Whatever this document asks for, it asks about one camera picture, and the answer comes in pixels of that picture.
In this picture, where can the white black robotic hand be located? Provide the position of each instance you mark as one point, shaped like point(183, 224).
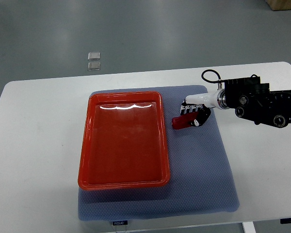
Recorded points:
point(201, 103)

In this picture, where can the red pepper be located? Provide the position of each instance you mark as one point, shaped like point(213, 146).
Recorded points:
point(185, 121)

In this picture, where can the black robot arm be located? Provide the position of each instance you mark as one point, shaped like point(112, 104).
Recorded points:
point(252, 100)

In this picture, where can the red plastic tray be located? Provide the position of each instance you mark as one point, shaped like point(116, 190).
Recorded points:
point(124, 143)

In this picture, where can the blue grey mesh mat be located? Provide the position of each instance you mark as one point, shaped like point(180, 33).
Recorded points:
point(201, 178)

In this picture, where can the upper metal floor plate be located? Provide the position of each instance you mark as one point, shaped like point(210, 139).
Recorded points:
point(93, 56)

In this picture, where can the cardboard box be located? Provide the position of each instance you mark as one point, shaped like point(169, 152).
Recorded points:
point(279, 5)

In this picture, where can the white table leg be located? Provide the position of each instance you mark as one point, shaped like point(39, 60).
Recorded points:
point(248, 227)

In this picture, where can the black table label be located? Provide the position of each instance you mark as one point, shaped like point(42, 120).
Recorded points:
point(120, 223)

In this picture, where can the dark right table label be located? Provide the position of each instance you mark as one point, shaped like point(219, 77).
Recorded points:
point(285, 221)

